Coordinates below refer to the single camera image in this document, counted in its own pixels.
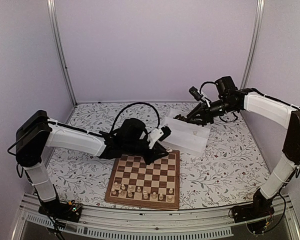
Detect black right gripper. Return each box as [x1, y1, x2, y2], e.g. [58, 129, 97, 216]
[186, 98, 237, 126]

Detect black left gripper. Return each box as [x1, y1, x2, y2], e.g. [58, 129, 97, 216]
[124, 139, 169, 165]

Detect white plastic divided tray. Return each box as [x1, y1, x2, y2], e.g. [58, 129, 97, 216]
[162, 108, 211, 157]

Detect wooden chess board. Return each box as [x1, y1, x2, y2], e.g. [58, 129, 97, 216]
[104, 150, 180, 211]

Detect light chess piece bishop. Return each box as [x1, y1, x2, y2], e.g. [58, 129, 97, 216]
[151, 192, 158, 200]

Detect light chess queen piece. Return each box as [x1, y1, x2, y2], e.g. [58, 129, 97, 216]
[142, 190, 149, 200]

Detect light chess piece rook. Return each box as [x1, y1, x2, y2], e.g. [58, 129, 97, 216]
[127, 190, 134, 198]

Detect light chess knight piece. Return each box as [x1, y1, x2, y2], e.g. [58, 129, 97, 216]
[118, 189, 124, 196]

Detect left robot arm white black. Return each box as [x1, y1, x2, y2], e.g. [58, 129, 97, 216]
[7, 110, 172, 217]

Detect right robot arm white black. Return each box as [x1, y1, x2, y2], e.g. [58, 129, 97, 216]
[185, 76, 300, 218]

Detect pile of dark chess pieces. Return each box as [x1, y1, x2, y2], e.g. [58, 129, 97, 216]
[174, 114, 188, 122]

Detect floral patterned table mat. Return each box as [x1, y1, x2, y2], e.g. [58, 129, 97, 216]
[46, 113, 270, 210]

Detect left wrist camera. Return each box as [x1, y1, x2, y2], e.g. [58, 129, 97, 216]
[147, 125, 172, 149]

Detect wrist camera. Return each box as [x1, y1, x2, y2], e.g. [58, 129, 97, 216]
[147, 125, 172, 149]
[188, 86, 211, 107]

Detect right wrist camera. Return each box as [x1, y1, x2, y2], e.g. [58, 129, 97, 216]
[188, 86, 211, 107]

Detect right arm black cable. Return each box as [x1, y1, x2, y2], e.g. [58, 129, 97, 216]
[199, 81, 217, 97]

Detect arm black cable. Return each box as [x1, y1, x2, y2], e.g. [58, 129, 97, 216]
[109, 101, 162, 136]
[199, 81, 217, 97]

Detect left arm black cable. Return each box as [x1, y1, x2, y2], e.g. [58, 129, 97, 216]
[109, 101, 162, 136]

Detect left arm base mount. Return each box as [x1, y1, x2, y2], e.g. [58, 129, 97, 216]
[38, 196, 83, 223]

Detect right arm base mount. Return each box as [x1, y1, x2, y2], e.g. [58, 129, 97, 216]
[229, 198, 275, 235]

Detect right aluminium frame post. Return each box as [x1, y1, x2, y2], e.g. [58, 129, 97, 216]
[240, 0, 265, 88]

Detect aluminium frame post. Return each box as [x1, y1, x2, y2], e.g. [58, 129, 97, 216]
[240, 0, 265, 88]
[46, 0, 78, 107]

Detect front aluminium rail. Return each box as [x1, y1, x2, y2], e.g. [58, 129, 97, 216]
[11, 194, 300, 240]

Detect left aluminium frame post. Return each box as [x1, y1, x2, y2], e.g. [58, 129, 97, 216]
[46, 0, 78, 107]

